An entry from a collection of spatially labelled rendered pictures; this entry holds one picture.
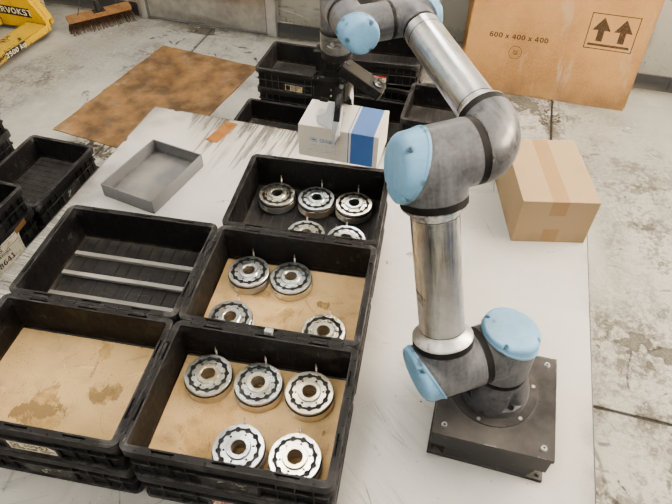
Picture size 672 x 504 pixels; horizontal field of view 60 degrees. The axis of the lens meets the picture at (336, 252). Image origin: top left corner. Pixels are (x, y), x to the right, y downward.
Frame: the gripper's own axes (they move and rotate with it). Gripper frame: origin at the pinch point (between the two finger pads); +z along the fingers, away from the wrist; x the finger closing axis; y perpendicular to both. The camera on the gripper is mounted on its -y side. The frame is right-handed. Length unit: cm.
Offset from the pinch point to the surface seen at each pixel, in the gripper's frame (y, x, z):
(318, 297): -2.6, 32.2, 28.1
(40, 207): 119, -9, 64
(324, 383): -11, 56, 25
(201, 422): 11, 70, 28
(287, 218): 14.0, 7.3, 28.1
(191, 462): 6, 82, 18
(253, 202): 25.5, 3.7, 28.0
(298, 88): 56, -127, 70
